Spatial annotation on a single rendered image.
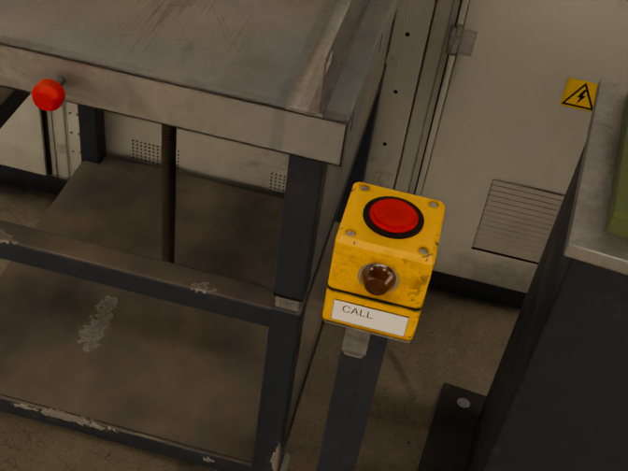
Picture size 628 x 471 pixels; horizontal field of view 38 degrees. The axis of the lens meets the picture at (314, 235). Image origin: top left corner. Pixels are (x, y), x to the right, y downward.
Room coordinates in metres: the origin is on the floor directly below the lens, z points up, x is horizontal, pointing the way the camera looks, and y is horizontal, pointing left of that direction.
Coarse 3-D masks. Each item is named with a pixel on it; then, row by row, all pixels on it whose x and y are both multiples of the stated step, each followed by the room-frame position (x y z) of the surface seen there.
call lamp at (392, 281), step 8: (368, 264) 0.53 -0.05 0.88; (376, 264) 0.52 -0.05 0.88; (384, 264) 0.52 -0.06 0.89; (360, 272) 0.53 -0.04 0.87; (368, 272) 0.52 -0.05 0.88; (376, 272) 0.52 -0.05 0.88; (384, 272) 0.52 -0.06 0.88; (392, 272) 0.52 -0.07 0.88; (360, 280) 0.53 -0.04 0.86; (368, 280) 0.51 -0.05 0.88; (376, 280) 0.51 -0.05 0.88; (384, 280) 0.51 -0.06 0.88; (392, 280) 0.52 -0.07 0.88; (368, 288) 0.51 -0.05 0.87; (376, 288) 0.51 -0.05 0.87; (384, 288) 0.51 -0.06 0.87; (392, 288) 0.52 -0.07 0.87
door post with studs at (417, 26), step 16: (416, 0) 1.44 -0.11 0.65; (432, 0) 1.43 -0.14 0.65; (416, 16) 1.44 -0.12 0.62; (416, 32) 1.44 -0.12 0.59; (416, 48) 1.43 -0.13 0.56; (400, 64) 1.44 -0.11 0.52; (416, 64) 1.43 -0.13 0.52; (400, 80) 1.44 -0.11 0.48; (400, 96) 1.44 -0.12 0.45; (400, 112) 1.43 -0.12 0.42; (400, 128) 1.43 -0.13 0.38; (384, 144) 1.44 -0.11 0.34; (400, 144) 1.43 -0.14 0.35; (384, 160) 1.44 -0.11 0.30; (384, 176) 1.44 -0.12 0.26
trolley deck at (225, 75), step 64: (0, 0) 0.90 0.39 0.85; (64, 0) 0.92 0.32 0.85; (128, 0) 0.94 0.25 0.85; (192, 0) 0.96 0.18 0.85; (256, 0) 0.98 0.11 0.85; (320, 0) 1.01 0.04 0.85; (384, 0) 1.03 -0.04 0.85; (0, 64) 0.81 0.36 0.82; (64, 64) 0.80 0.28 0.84; (128, 64) 0.81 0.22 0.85; (192, 64) 0.83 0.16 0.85; (256, 64) 0.84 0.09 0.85; (192, 128) 0.78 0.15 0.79; (256, 128) 0.77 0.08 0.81; (320, 128) 0.77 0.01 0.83
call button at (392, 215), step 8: (384, 200) 0.58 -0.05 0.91; (392, 200) 0.58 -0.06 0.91; (400, 200) 0.58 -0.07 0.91; (376, 208) 0.57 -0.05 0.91; (384, 208) 0.57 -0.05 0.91; (392, 208) 0.57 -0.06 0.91; (400, 208) 0.57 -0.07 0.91; (408, 208) 0.57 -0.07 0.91; (376, 216) 0.56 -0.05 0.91; (384, 216) 0.56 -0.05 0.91; (392, 216) 0.56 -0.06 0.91; (400, 216) 0.56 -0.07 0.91; (408, 216) 0.56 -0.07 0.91; (416, 216) 0.57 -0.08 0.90; (376, 224) 0.55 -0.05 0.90; (384, 224) 0.55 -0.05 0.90; (392, 224) 0.55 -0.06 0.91; (400, 224) 0.55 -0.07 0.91; (408, 224) 0.55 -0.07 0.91; (416, 224) 0.56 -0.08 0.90; (392, 232) 0.55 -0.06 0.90; (400, 232) 0.55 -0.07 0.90
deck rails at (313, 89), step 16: (336, 0) 1.01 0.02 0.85; (352, 0) 0.90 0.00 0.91; (368, 0) 1.02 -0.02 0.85; (336, 16) 0.97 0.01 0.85; (352, 16) 0.92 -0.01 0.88; (320, 32) 0.93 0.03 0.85; (336, 32) 0.82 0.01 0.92; (352, 32) 0.94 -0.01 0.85; (320, 48) 0.89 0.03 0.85; (336, 48) 0.83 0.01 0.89; (304, 64) 0.85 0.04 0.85; (320, 64) 0.86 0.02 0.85; (336, 64) 0.85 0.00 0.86; (304, 80) 0.82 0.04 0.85; (320, 80) 0.77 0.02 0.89; (336, 80) 0.83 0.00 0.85; (304, 96) 0.79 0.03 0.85; (320, 96) 0.77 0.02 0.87; (304, 112) 0.77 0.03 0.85; (320, 112) 0.77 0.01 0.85
